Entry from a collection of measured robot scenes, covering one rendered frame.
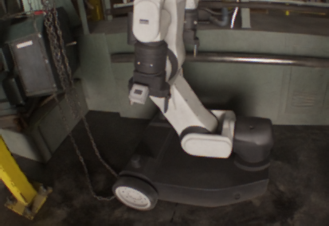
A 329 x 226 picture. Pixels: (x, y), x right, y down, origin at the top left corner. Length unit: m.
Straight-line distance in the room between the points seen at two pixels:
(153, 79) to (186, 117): 0.32
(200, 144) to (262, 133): 0.25
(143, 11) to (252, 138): 0.63
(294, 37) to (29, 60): 1.38
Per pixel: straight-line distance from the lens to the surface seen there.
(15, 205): 1.43
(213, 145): 0.95
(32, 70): 1.29
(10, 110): 1.47
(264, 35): 1.30
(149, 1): 0.57
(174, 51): 0.83
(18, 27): 1.31
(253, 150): 0.99
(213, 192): 0.97
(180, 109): 0.94
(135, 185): 0.98
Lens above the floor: 0.94
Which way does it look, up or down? 30 degrees down
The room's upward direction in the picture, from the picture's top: 8 degrees counter-clockwise
